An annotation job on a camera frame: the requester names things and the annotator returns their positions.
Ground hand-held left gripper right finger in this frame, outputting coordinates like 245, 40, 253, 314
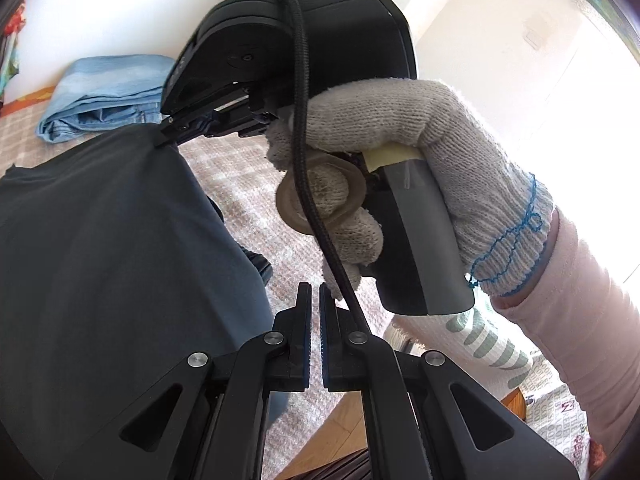
319, 283, 581, 480

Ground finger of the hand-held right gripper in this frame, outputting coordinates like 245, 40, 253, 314
154, 87, 281, 150

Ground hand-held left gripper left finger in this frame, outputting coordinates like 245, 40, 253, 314
50, 282, 313, 480

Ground dark grey pants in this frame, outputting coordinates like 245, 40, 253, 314
0, 125, 291, 480

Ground person's right forearm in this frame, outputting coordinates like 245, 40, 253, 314
490, 207, 640, 456

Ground person's right hand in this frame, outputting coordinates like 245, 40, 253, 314
265, 78, 556, 306

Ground folded light blue jeans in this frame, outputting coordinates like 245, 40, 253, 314
36, 55, 177, 145

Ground green patterned pillow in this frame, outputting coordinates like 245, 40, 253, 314
390, 305, 536, 392

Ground white printed cloth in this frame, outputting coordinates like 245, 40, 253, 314
520, 375, 607, 467

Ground black braided cable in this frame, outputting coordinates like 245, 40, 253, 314
260, 0, 375, 337

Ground white wall switch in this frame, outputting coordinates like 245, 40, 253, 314
522, 17, 548, 50

